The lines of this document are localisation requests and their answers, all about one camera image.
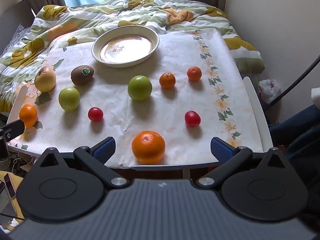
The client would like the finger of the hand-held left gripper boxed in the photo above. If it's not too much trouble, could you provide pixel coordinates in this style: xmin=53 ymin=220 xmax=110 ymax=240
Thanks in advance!
xmin=4 ymin=119 xmax=26 ymax=140

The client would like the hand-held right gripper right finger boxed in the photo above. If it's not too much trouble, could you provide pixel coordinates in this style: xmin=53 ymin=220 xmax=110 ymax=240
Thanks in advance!
xmin=195 ymin=137 xmax=292 ymax=189

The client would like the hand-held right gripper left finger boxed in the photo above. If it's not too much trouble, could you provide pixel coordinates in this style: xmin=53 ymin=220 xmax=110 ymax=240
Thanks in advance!
xmin=34 ymin=137 xmax=129 ymax=190

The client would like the medium orange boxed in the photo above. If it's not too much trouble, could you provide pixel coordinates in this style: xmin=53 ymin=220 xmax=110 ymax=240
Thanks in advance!
xmin=19 ymin=104 xmax=38 ymax=127

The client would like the red cherry tomato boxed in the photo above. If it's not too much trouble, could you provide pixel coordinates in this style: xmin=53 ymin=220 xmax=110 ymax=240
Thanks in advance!
xmin=88 ymin=107 xmax=104 ymax=122
xmin=184 ymin=110 xmax=201 ymax=127

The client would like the large orange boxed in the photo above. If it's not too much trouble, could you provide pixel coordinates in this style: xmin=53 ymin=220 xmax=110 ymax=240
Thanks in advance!
xmin=132 ymin=130 xmax=166 ymax=164

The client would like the green apple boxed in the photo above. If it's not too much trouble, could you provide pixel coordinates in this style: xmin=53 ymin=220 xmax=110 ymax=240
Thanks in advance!
xmin=127 ymin=75 xmax=153 ymax=102
xmin=58 ymin=87 xmax=81 ymax=111

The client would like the brown kiwi with sticker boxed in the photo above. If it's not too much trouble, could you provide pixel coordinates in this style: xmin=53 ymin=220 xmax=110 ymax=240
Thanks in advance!
xmin=71 ymin=65 xmax=95 ymax=86

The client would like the white ceramic bowl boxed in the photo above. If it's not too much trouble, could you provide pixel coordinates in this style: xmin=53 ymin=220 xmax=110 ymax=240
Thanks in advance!
xmin=91 ymin=25 xmax=160 ymax=68

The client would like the smartphone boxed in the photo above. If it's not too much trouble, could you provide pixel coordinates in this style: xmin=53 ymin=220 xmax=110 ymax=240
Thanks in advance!
xmin=4 ymin=174 xmax=17 ymax=200

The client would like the crumpled plastic bag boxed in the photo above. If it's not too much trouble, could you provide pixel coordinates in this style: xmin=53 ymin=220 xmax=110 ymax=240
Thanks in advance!
xmin=259 ymin=79 xmax=282 ymax=104

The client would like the small mandarin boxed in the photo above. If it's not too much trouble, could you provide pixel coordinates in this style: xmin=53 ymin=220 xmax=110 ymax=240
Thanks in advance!
xmin=187 ymin=66 xmax=202 ymax=82
xmin=159 ymin=72 xmax=176 ymax=89

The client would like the person's leg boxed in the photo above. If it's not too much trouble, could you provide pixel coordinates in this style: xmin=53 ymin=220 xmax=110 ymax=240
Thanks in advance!
xmin=269 ymin=104 xmax=320 ymax=220

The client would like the dotted grey bed sheet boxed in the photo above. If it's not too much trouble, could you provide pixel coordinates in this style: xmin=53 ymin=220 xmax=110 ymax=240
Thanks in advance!
xmin=2 ymin=24 xmax=32 ymax=55

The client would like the white floral tablecloth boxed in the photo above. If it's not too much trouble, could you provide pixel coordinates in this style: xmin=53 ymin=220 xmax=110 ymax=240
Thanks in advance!
xmin=7 ymin=29 xmax=264 ymax=168

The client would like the grey padded bed board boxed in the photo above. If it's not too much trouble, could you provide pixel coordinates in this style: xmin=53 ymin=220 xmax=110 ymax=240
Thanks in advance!
xmin=0 ymin=4 xmax=34 ymax=55

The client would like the green striped floral blanket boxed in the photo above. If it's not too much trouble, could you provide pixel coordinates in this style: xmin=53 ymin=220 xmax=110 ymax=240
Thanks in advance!
xmin=0 ymin=0 xmax=265 ymax=113

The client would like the black cable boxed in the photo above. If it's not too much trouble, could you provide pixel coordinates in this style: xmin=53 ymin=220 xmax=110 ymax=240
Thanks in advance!
xmin=269 ymin=55 xmax=320 ymax=105

